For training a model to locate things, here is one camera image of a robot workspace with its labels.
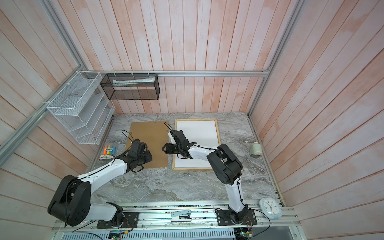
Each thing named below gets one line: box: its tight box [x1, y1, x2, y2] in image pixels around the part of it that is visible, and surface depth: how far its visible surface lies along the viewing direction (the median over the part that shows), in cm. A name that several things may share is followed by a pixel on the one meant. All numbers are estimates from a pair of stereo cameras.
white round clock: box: [259, 197, 283, 220], surface depth 77 cm
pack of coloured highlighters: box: [99, 144, 116, 160], surface depth 100 cm
